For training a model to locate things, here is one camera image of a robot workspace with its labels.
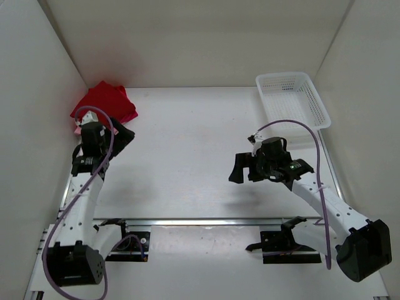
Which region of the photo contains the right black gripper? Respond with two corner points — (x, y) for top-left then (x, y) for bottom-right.
(229, 152), (276, 185)

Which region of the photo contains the dark red t shirt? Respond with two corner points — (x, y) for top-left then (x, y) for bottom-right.
(70, 81), (137, 121)

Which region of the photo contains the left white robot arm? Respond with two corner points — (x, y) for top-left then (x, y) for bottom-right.
(42, 106), (135, 288)

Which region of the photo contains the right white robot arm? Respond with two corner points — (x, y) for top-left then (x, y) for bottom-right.
(229, 134), (392, 282)

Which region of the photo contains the magenta folded t shirt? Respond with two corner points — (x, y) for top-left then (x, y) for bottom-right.
(119, 111), (138, 124)

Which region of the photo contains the light pink folded t shirt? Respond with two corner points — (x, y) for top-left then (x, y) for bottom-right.
(74, 125), (81, 136)

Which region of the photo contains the white plastic mesh basket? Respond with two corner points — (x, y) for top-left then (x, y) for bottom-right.
(256, 71), (331, 148)

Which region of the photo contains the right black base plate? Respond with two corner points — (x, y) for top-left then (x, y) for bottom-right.
(246, 216), (322, 264)

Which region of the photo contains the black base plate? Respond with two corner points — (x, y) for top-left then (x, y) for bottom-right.
(101, 219), (151, 263)
(246, 216), (322, 264)

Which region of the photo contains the aluminium rail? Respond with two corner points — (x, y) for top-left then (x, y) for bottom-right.
(124, 217), (288, 227)

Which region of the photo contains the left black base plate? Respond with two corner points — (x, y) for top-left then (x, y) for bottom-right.
(101, 219), (151, 263)

